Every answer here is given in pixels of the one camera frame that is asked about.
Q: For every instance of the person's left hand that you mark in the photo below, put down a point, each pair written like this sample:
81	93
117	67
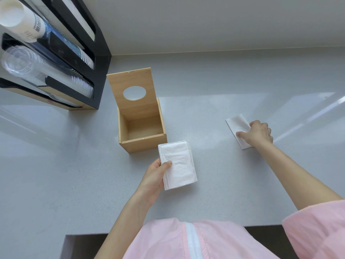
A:
151	180

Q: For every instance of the person's right hand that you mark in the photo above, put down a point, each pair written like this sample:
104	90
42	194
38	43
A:
259	134

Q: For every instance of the person's left thumb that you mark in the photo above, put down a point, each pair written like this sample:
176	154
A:
165	166

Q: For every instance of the person's right thumb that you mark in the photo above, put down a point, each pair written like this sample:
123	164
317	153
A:
243	134

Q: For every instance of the white tissue stack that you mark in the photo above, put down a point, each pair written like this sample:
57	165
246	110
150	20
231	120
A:
178	165

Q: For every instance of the person's right forearm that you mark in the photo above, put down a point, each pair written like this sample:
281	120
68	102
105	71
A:
296	175

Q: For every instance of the person's left forearm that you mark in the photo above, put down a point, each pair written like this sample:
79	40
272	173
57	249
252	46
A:
121	221

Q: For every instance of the wooden tissue box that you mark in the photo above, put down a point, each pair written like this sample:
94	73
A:
138	111

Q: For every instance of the pink jacket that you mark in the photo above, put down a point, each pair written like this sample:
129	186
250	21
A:
215	240

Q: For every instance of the stack of patterned paper cups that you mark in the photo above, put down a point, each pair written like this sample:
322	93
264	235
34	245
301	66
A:
74	48

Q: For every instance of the black wooden cup dispenser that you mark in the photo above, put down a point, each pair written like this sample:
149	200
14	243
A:
64	53

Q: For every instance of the stack of clear plastic cups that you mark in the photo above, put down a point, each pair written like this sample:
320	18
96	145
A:
27	68

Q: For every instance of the stack of white paper cups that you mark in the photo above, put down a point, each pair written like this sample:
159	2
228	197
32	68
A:
20	17

